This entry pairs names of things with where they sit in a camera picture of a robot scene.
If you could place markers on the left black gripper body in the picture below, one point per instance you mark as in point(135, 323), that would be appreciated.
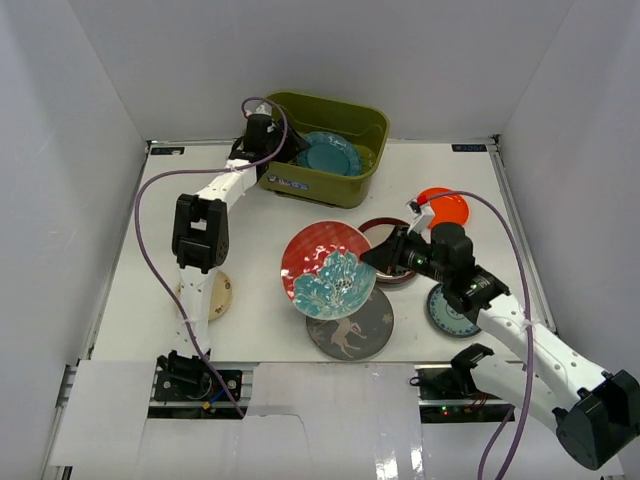
point(282, 143)

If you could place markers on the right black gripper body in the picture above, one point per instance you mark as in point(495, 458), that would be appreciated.
point(418, 256)

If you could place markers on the teal scalloped plate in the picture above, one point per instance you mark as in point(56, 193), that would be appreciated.
point(330, 153)

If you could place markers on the red plate with teal flower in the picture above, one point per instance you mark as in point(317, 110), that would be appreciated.
point(322, 273)

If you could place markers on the grey plate with deer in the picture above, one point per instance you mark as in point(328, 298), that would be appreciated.
point(359, 336)

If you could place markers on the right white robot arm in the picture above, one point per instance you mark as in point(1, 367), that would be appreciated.
point(593, 413)

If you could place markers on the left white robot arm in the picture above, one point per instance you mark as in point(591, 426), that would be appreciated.
point(200, 238)

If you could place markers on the olive green plastic bin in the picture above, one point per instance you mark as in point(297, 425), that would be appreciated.
point(364, 127)

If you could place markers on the dark red rimmed plate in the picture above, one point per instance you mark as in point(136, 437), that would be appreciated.
point(377, 230)

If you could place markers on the orange plastic plate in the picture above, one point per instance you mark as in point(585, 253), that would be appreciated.
point(447, 209)

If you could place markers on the blue patterned small plate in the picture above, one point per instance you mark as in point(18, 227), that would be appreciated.
point(445, 319)

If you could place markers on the cream plate with small flowers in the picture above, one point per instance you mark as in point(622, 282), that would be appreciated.
point(221, 295)

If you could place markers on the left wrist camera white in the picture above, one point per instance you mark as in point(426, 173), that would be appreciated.
point(263, 109)

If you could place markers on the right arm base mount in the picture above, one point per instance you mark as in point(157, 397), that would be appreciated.
point(448, 395)

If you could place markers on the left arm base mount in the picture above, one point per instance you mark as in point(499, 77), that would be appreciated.
point(185, 388)

